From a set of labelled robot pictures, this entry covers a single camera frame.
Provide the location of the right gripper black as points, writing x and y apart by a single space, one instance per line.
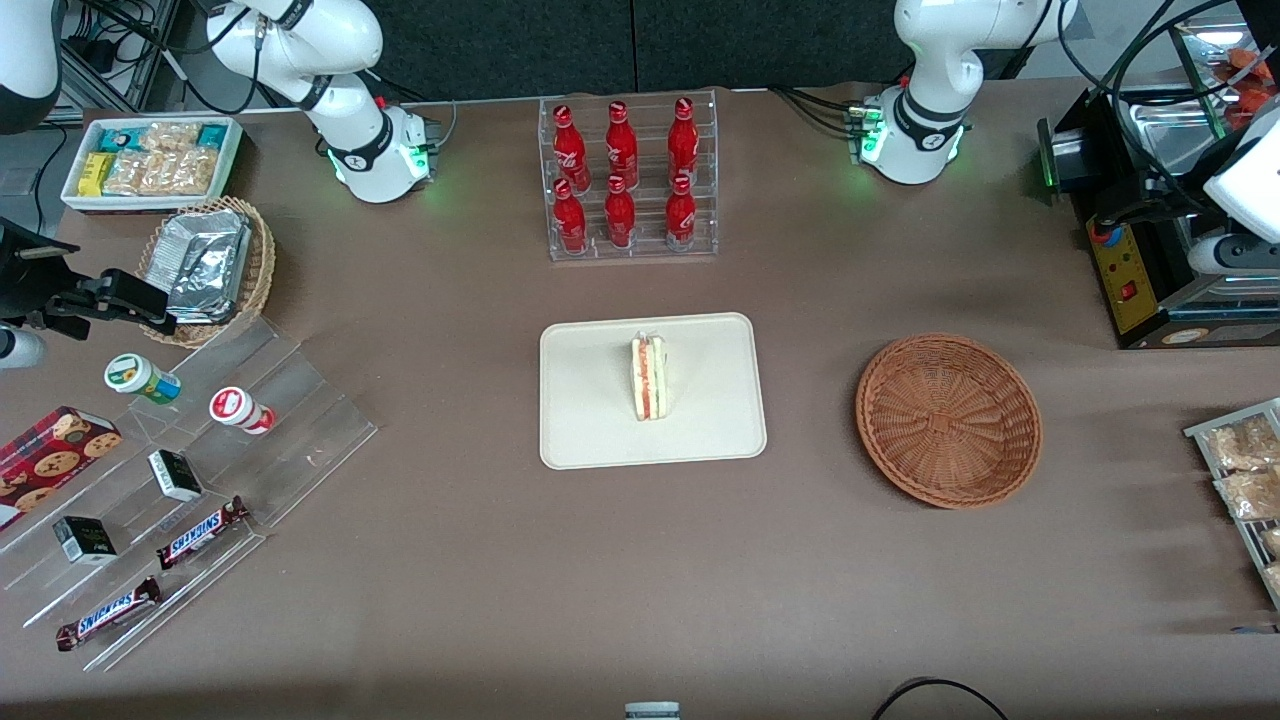
22 283

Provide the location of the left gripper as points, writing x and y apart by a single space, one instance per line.
1163 199

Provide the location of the triangle sandwich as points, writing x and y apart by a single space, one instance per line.
648 378

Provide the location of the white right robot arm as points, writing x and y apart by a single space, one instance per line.
340 130

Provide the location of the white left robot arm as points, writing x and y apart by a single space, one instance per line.
930 60

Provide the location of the small tan wicker basket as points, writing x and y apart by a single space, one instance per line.
262 260

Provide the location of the large round brown wicker basket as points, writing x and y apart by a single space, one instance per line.
950 420

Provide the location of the cream rectangular plastic tray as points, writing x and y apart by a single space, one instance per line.
590 420

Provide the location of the green lid snack cup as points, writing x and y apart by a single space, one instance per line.
135 375

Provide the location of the black food warmer yellow panel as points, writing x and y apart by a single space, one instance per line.
1125 285

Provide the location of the silver foil packets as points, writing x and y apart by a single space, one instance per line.
205 265

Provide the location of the white rectangular snack bin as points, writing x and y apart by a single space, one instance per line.
75 200

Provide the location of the yellow snack packet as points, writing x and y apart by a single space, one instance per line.
94 174

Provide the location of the clear bag of crackers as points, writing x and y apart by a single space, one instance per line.
160 172
170 136
1250 495
1272 542
1240 445

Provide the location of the red tartan cookie box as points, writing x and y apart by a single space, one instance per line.
50 460

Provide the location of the red lid snack cup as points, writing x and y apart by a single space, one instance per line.
235 408

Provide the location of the teal snack packet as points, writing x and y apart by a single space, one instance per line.
212 136
120 138

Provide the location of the small black box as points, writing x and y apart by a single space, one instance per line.
175 476
85 540

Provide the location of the red sausages in warmer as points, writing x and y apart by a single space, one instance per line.
1255 62

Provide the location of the clear acrylic stepped display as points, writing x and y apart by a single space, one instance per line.
300 440

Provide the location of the grey snack display rack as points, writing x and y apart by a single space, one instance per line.
1200 432

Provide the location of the Snickers chocolate bar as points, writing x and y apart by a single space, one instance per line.
108 613
200 533

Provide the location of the red cola bottle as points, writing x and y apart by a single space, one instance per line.
570 150
570 220
622 148
681 215
620 215
683 140

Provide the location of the small blue object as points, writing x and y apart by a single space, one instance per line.
1255 629

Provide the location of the clear acrylic bottle rack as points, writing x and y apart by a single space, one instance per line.
645 120

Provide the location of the white grey cylindrical object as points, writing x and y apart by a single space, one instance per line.
652 712

